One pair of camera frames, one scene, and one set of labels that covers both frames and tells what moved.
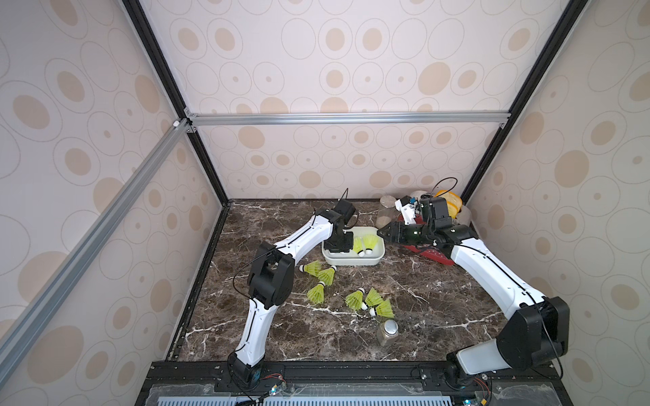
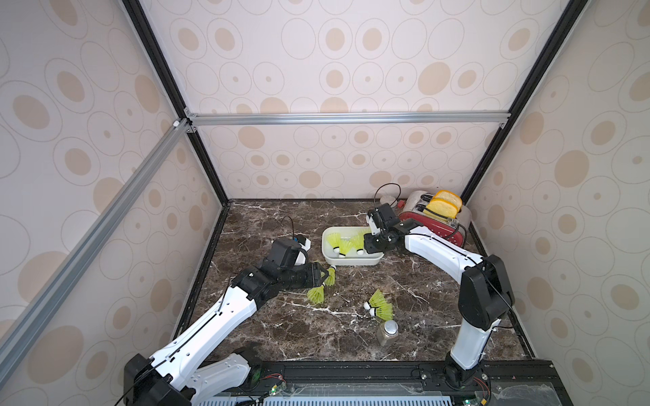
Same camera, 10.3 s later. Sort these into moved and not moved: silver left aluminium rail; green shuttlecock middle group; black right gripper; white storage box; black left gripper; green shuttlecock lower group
Moved: black left gripper; black right gripper
Not moved: green shuttlecock lower group; green shuttlecock middle group; silver left aluminium rail; white storage box
